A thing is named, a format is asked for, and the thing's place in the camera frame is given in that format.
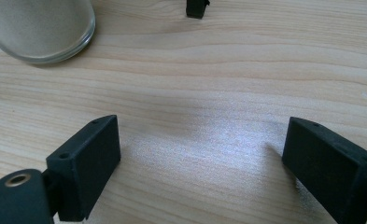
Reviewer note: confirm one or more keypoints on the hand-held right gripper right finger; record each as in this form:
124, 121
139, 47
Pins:
330, 168

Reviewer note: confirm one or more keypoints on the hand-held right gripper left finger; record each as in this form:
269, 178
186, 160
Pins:
84, 168

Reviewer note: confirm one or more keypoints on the black shelf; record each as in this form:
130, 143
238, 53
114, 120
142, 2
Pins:
197, 9

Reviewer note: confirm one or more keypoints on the white glass jar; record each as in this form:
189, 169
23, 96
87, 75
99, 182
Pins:
38, 28

